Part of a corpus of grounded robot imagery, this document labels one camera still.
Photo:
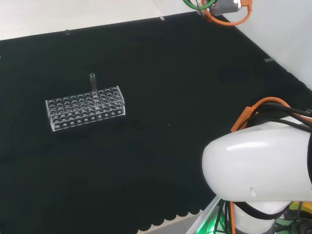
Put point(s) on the white base frame green light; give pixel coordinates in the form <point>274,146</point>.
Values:
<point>207,219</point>

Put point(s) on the clear plastic test tube rack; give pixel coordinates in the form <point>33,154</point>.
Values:
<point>85,111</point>

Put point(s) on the black bench cloth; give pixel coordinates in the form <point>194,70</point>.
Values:
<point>151,102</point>

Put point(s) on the yellow stop button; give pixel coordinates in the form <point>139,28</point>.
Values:
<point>296,207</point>

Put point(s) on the clear glass test tube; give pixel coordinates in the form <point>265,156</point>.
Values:
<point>92,83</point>

